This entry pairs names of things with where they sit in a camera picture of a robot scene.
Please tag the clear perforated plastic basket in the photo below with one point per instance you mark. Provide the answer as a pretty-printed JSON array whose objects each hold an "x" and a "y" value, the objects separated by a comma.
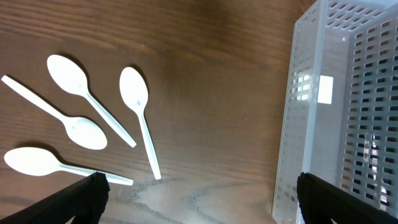
[{"x": 340, "y": 113}]

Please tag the white spoon lowest left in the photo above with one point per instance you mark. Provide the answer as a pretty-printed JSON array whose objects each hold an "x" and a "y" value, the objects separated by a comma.
[{"x": 40, "y": 162}]

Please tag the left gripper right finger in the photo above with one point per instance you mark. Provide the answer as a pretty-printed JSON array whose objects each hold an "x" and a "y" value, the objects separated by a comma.
[{"x": 323, "y": 203}]

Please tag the white spoon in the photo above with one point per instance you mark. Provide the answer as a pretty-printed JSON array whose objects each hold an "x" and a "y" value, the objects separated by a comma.
[
  {"x": 135, "y": 95},
  {"x": 72, "y": 79}
]

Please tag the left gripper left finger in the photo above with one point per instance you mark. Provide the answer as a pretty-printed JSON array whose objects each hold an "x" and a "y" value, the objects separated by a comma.
[{"x": 81, "y": 202}]

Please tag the white spoon bowl down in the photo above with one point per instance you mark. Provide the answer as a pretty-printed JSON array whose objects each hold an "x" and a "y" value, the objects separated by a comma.
[{"x": 80, "y": 130}]

